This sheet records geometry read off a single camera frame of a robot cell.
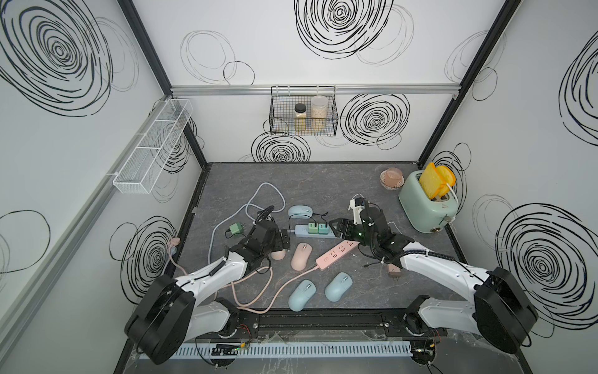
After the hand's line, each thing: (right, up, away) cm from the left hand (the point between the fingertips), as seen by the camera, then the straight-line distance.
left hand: (278, 236), depth 88 cm
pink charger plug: (+42, -11, -6) cm, 44 cm away
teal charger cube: (+17, +2, +1) cm, 18 cm away
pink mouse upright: (0, -7, -2) cm, 7 cm away
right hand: (+21, +5, -6) cm, 23 cm away
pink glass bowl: (+51, +22, +21) cm, 60 cm away
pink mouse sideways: (+9, -6, -1) cm, 11 cm away
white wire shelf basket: (-41, +23, -17) cm, 50 cm away
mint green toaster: (+55, +8, -3) cm, 56 cm away
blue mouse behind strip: (+9, +8, +10) cm, 15 cm away
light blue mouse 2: (+21, -16, -9) cm, 28 cm away
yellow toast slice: (+59, +21, -3) cm, 63 cm away
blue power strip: (+9, 0, +6) cm, 11 cm away
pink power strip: (+21, -6, -1) cm, 22 cm away
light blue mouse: (+9, -18, -10) cm, 22 cm away
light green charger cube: (+13, +2, +2) cm, 13 cm away
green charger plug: (-18, +2, +6) cm, 19 cm away
